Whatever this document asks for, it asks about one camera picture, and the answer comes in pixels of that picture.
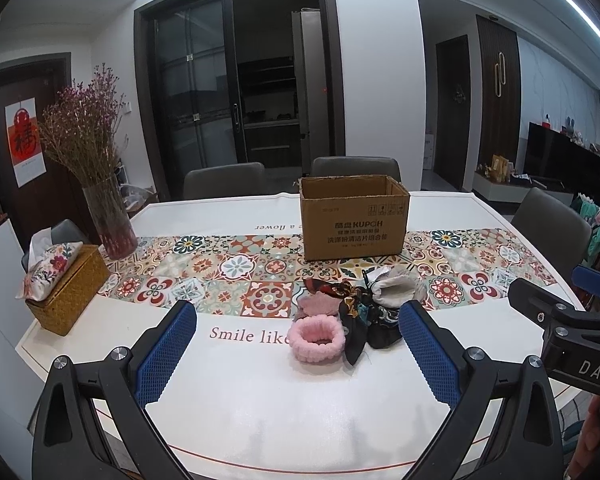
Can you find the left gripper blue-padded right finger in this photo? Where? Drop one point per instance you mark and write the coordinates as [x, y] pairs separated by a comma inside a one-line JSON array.
[[524, 442]]

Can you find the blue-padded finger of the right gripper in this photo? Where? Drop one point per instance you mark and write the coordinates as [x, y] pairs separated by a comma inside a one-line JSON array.
[[586, 279], [545, 304]]

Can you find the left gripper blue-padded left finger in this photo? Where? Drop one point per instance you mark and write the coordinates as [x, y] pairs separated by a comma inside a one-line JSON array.
[[69, 442]]

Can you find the pink fluffy headband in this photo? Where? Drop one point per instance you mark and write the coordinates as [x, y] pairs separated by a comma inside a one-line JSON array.
[[316, 339]]

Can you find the grey dining chair left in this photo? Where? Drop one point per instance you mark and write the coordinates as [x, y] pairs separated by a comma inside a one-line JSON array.
[[236, 180]]

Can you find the red fu character poster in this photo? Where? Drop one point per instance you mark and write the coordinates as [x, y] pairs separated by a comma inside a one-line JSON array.
[[24, 141]]

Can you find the glass vase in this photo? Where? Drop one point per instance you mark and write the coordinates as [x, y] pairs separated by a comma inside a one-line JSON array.
[[110, 218]]

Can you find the dark patterned silk scarf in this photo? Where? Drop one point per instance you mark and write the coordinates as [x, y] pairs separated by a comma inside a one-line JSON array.
[[364, 322]]

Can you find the brown cardboard box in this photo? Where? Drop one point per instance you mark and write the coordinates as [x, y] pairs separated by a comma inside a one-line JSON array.
[[352, 216]]

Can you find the white low bench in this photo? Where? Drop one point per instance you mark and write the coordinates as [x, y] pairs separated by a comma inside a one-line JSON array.
[[505, 193]]

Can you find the grey dining chair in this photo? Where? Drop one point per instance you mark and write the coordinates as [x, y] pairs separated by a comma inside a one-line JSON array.
[[336, 166], [554, 229], [236, 180]]

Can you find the floral fabric tissue cover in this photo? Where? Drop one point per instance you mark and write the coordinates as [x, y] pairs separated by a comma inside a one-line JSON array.
[[47, 263]]

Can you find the grey beige cloth pouch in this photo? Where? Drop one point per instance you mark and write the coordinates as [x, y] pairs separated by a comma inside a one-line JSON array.
[[392, 287]]

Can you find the grey dining chair middle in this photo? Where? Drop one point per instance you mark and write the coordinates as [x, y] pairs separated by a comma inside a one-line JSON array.
[[336, 166]]

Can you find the dried pink flower bouquet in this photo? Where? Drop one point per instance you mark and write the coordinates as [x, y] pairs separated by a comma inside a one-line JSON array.
[[80, 130]]

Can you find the patterned tile table runner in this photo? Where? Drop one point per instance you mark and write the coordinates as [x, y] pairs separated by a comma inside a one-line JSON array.
[[263, 276]]

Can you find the grey dining chair right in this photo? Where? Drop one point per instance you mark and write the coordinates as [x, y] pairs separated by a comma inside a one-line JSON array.
[[554, 229]]

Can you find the woven yellow tissue box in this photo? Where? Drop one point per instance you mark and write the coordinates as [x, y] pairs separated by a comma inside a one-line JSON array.
[[60, 310]]

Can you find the person's right hand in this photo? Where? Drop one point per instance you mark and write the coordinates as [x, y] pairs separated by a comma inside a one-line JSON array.
[[585, 462]]

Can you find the dusty pink towel cloth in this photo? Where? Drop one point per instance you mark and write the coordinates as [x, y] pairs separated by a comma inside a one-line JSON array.
[[317, 304]]

